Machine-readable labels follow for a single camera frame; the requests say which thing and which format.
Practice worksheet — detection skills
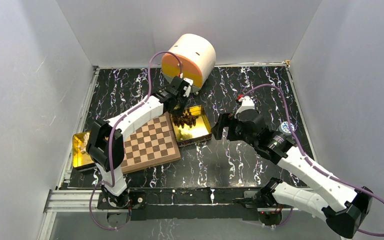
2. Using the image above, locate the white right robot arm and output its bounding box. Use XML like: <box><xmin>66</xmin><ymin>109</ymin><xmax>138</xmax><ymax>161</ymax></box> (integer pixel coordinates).
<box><xmin>211</xmin><ymin>109</ymin><xmax>372</xmax><ymax>239</ymax></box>

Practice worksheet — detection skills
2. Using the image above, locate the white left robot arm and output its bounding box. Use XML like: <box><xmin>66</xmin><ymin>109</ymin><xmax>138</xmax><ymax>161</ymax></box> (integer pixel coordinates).
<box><xmin>86</xmin><ymin>76</ymin><xmax>193</xmax><ymax>208</ymax></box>

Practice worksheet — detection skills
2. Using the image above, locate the gold tin with dark pieces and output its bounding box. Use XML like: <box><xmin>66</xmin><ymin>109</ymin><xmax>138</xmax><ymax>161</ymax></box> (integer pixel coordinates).
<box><xmin>170</xmin><ymin>105</ymin><xmax>212</xmax><ymax>147</ymax></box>

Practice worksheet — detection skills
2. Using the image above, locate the wooden chess board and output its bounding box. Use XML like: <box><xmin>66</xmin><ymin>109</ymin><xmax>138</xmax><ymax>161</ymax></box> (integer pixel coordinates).
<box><xmin>121</xmin><ymin>112</ymin><xmax>181</xmax><ymax>174</ymax></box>

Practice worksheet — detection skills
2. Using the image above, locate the gold tin with light pieces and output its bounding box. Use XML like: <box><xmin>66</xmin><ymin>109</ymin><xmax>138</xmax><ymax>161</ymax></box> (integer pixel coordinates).
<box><xmin>72</xmin><ymin>131</ymin><xmax>96</xmax><ymax>172</ymax></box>

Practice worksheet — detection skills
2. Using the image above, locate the blue white round cap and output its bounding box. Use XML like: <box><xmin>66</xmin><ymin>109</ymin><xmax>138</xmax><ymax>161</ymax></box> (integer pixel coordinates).
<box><xmin>278</xmin><ymin>121</ymin><xmax>295</xmax><ymax>136</ymax></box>

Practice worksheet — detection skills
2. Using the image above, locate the round pastel drawer cabinet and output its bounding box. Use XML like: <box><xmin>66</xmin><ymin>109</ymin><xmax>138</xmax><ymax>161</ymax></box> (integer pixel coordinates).
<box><xmin>161</xmin><ymin>33</ymin><xmax>216</xmax><ymax>93</ymax></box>

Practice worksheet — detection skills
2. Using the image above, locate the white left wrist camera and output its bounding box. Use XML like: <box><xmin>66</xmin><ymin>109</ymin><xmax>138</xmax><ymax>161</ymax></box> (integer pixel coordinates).
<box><xmin>179</xmin><ymin>77</ymin><xmax>194</xmax><ymax>98</ymax></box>

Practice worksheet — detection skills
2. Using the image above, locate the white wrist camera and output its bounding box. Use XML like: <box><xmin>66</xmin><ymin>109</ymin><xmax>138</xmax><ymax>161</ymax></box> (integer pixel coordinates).
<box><xmin>235</xmin><ymin>94</ymin><xmax>255</xmax><ymax>118</ymax></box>
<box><xmin>179</xmin><ymin>77</ymin><xmax>194</xmax><ymax>98</ymax></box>

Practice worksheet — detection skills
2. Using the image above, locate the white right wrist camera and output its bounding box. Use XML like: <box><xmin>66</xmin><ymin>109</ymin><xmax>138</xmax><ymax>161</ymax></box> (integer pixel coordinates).
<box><xmin>235</xmin><ymin>94</ymin><xmax>255</xmax><ymax>118</ymax></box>

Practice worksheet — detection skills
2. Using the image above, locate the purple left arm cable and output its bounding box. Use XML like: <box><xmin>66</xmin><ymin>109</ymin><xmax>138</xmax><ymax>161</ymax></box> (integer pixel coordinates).
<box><xmin>89</xmin><ymin>51</ymin><xmax>184</xmax><ymax>232</ymax></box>

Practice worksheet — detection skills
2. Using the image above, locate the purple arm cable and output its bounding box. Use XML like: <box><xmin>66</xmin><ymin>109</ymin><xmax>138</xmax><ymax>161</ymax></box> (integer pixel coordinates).
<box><xmin>89</xmin><ymin>51</ymin><xmax>184</xmax><ymax>232</ymax></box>
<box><xmin>239</xmin><ymin>83</ymin><xmax>384</xmax><ymax>238</ymax></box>

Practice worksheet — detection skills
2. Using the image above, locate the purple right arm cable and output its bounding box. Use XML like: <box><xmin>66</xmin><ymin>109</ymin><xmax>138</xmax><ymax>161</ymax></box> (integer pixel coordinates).
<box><xmin>239</xmin><ymin>83</ymin><xmax>384</xmax><ymax>238</ymax></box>

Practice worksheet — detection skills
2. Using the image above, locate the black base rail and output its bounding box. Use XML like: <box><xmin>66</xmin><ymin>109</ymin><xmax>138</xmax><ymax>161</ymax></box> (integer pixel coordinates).
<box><xmin>97</xmin><ymin>187</ymin><xmax>291</xmax><ymax>227</ymax></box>

